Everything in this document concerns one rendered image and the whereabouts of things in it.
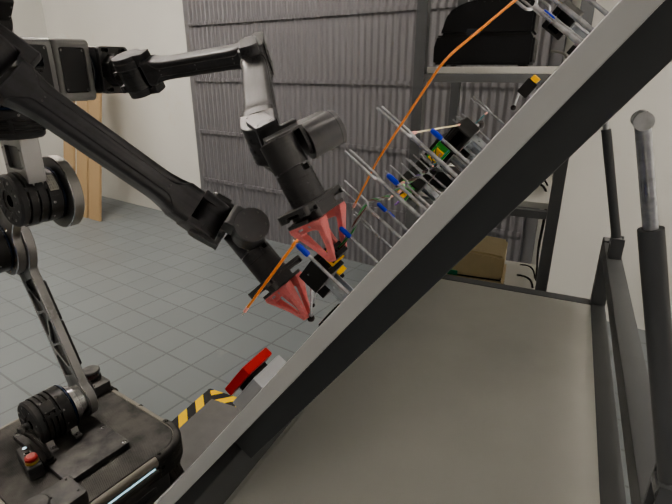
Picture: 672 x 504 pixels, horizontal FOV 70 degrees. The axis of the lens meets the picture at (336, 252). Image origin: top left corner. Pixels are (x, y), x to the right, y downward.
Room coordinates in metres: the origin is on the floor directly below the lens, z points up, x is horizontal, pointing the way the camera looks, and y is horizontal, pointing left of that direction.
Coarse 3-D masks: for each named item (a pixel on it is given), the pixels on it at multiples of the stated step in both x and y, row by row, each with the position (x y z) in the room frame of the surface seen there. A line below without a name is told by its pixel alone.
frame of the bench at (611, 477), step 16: (512, 288) 1.39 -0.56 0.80; (592, 304) 1.28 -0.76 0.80; (592, 320) 1.18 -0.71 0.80; (592, 336) 1.10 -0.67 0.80; (608, 352) 1.02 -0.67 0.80; (608, 368) 0.95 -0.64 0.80; (608, 384) 0.89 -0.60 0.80; (608, 400) 0.84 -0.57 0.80; (608, 416) 0.79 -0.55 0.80; (608, 432) 0.74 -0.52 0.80; (608, 448) 0.70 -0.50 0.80; (608, 464) 0.66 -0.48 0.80; (608, 480) 0.63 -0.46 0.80; (608, 496) 0.59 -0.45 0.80; (624, 496) 0.59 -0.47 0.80
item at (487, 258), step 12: (492, 240) 1.72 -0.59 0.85; (504, 240) 1.73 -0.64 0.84; (480, 252) 1.60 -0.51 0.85; (492, 252) 1.60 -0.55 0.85; (504, 252) 1.63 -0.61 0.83; (456, 264) 1.62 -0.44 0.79; (468, 264) 1.60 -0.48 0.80; (480, 264) 1.59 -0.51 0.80; (492, 264) 1.57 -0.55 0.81; (504, 264) 1.67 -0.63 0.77; (468, 276) 1.60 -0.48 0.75; (480, 276) 1.59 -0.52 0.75; (492, 276) 1.57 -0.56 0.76; (504, 276) 1.64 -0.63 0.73
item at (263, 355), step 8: (264, 352) 0.50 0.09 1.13; (256, 360) 0.49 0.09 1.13; (264, 360) 0.49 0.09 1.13; (248, 368) 0.47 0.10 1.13; (256, 368) 0.48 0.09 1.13; (240, 376) 0.47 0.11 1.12; (248, 376) 0.47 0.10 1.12; (232, 384) 0.48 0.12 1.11; (240, 384) 0.47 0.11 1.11; (232, 392) 0.48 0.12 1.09
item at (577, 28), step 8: (568, 0) 0.95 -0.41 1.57; (576, 8) 0.93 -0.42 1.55; (560, 16) 0.93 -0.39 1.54; (568, 16) 0.90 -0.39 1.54; (544, 24) 0.93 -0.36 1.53; (568, 24) 0.90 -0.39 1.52; (576, 24) 0.91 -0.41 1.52; (552, 32) 0.92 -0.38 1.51; (560, 32) 0.91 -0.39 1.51; (576, 32) 0.93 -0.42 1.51; (584, 32) 0.91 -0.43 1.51
